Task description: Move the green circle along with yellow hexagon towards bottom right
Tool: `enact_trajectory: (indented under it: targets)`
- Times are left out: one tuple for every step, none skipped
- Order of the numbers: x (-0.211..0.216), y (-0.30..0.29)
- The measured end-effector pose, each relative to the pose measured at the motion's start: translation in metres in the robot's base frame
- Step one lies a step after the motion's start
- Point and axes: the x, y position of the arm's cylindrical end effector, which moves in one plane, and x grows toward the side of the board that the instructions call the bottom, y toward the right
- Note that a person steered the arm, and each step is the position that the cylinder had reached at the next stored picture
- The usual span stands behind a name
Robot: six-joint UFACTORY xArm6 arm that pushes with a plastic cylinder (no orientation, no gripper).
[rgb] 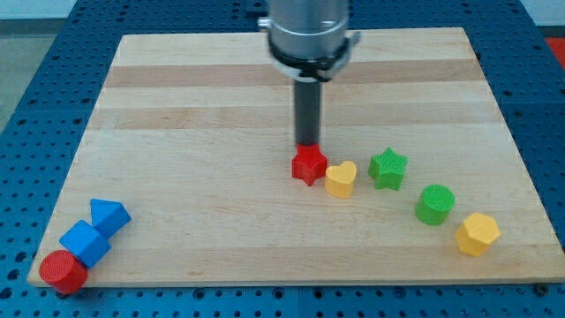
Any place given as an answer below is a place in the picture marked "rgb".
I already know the yellow heart block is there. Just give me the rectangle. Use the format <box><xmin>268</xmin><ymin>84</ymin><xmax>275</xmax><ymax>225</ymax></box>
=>
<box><xmin>324</xmin><ymin>161</ymin><xmax>358</xmax><ymax>199</ymax></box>

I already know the red cylinder block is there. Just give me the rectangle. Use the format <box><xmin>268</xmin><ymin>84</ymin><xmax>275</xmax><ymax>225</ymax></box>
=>
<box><xmin>39</xmin><ymin>250</ymin><xmax>88</xmax><ymax>294</ymax></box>

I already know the wooden board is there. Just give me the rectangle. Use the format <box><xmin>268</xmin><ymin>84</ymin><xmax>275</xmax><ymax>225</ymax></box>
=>
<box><xmin>36</xmin><ymin>27</ymin><xmax>564</xmax><ymax>287</ymax></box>

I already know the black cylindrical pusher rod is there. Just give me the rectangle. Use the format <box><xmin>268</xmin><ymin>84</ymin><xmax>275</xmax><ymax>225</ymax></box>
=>
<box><xmin>294</xmin><ymin>81</ymin><xmax>321</xmax><ymax>146</ymax></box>

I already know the blue cube block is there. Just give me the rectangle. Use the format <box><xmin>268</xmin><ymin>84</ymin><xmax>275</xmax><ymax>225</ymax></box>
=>
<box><xmin>59</xmin><ymin>220</ymin><xmax>111</xmax><ymax>269</ymax></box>

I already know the blue triangle block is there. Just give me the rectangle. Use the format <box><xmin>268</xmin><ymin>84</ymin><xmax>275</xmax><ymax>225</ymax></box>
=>
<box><xmin>90</xmin><ymin>199</ymin><xmax>132</xmax><ymax>239</ymax></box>

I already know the green cylinder block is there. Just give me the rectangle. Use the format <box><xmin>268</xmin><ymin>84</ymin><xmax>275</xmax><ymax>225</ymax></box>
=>
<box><xmin>415</xmin><ymin>184</ymin><xmax>456</xmax><ymax>226</ymax></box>

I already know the green star block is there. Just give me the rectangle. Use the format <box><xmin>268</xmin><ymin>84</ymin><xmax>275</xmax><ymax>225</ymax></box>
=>
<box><xmin>368</xmin><ymin>148</ymin><xmax>409</xmax><ymax>191</ymax></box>

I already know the yellow hexagon block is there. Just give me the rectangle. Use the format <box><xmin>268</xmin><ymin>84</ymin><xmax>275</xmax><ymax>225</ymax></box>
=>
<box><xmin>456</xmin><ymin>212</ymin><xmax>501</xmax><ymax>257</ymax></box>

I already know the red star block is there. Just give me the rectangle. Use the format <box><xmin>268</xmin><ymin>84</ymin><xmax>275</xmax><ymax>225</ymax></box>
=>
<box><xmin>291</xmin><ymin>144</ymin><xmax>328</xmax><ymax>186</ymax></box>

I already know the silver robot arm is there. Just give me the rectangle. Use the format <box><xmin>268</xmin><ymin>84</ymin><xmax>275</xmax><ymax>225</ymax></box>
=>
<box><xmin>258</xmin><ymin>0</ymin><xmax>361</xmax><ymax>83</ymax></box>

